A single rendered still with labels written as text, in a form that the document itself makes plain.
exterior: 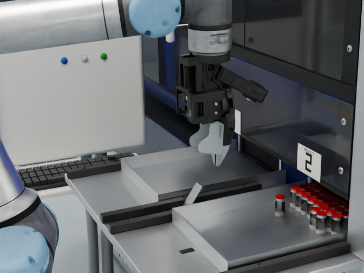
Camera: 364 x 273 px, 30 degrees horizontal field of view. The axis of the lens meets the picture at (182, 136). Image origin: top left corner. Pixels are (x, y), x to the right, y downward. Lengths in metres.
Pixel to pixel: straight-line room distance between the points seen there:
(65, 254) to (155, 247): 1.88
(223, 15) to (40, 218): 0.48
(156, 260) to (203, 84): 0.38
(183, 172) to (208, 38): 0.67
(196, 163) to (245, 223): 0.37
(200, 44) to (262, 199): 0.54
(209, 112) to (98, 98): 0.94
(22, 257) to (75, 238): 2.28
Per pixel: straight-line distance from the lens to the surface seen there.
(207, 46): 1.15
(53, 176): 1.92
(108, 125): 2.12
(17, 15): 1.01
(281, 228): 1.47
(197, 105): 1.17
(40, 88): 2.04
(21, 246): 1.15
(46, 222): 1.27
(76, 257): 3.23
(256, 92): 1.22
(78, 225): 3.52
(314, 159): 1.43
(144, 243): 1.41
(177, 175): 1.73
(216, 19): 1.14
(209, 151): 1.21
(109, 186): 1.70
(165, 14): 0.98
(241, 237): 1.43
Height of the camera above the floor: 1.54
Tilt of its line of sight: 19 degrees down
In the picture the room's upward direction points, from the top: 1 degrees counter-clockwise
